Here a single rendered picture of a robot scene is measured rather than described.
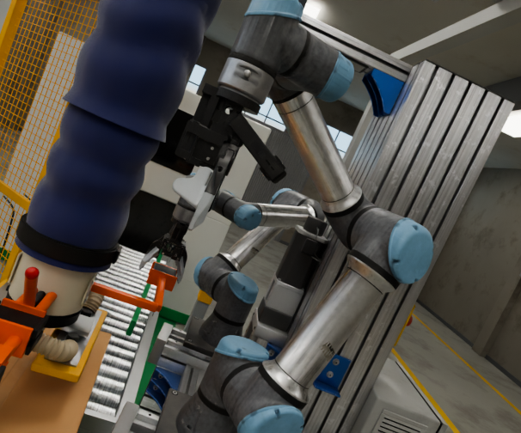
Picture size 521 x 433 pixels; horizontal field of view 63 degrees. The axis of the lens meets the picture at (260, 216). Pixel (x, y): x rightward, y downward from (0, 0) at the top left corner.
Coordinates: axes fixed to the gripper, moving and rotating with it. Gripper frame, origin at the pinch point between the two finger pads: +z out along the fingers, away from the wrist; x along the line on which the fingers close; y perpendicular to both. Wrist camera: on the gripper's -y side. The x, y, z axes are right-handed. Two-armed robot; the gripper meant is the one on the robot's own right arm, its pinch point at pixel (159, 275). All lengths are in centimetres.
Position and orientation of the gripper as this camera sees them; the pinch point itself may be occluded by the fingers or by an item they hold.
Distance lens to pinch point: 141.9
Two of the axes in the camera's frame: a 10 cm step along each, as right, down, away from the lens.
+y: 1.8, 1.9, -9.7
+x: 9.0, 3.7, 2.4
